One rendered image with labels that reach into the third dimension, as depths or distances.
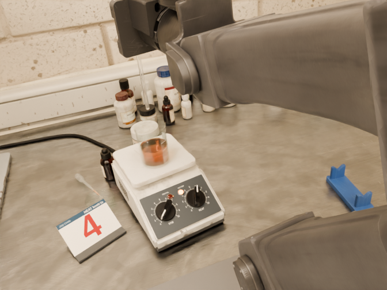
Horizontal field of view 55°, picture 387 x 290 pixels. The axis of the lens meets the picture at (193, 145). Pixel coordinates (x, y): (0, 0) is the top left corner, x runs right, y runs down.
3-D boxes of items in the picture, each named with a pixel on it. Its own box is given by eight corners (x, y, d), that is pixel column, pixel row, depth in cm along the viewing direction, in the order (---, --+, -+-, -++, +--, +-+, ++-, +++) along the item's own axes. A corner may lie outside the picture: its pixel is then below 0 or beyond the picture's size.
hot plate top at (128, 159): (198, 164, 65) (197, 160, 64) (133, 190, 60) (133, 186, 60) (169, 135, 74) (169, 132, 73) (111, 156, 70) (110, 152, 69)
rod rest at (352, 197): (374, 211, 62) (377, 195, 60) (355, 216, 62) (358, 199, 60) (341, 176, 70) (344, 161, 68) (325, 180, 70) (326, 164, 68)
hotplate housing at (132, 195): (227, 222, 63) (224, 186, 59) (157, 256, 59) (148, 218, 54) (171, 161, 80) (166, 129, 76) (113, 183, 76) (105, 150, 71)
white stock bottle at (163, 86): (154, 112, 100) (147, 72, 94) (164, 102, 105) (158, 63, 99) (176, 114, 98) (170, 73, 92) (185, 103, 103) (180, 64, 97)
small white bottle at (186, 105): (192, 114, 97) (189, 90, 94) (193, 118, 95) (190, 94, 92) (182, 115, 97) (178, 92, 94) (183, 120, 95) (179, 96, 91)
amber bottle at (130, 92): (120, 113, 102) (113, 80, 97) (132, 108, 104) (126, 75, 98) (127, 118, 99) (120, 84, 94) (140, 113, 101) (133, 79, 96)
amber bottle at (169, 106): (163, 125, 94) (159, 98, 90) (164, 119, 96) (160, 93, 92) (175, 123, 94) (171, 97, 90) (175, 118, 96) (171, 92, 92)
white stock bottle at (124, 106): (114, 126, 96) (107, 96, 91) (127, 118, 99) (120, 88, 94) (128, 130, 93) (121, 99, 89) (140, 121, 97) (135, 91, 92)
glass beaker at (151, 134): (151, 151, 69) (144, 113, 64) (177, 157, 66) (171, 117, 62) (133, 170, 64) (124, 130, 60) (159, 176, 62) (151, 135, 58)
